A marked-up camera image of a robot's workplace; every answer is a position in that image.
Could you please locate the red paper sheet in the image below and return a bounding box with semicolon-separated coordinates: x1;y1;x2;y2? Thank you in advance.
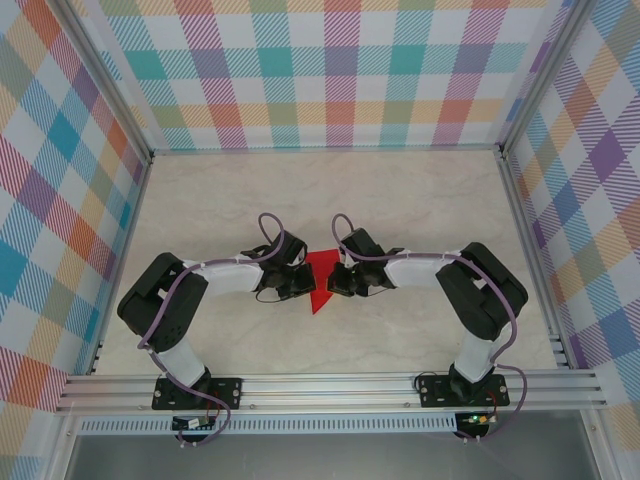
303;248;341;316

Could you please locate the grey metal panel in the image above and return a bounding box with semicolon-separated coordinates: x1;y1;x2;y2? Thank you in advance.
64;430;601;480

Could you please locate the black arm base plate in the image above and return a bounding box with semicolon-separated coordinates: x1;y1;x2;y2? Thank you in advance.
415;373;511;409
151;377;245;412

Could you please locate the aluminium table edge rail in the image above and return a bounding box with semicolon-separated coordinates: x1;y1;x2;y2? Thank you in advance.
149;144;504;157
497;149;571;371
87;154;154;376

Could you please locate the wide aluminium mounting rail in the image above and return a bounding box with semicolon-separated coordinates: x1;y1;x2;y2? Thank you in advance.
54;369;609;416

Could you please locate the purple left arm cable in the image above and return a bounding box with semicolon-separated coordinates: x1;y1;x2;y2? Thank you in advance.
137;212;287;449

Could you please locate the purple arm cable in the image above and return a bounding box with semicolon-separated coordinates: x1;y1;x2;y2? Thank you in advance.
137;212;287;449
331;213;530;445

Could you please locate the perforated metal cable tray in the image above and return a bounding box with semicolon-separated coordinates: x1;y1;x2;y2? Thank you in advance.
78;413;459;435

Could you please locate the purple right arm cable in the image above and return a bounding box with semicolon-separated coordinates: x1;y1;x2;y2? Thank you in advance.
331;213;530;445

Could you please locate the aluminium frame post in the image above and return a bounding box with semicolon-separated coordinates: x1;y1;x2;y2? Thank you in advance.
499;0;599;156
54;0;154;166

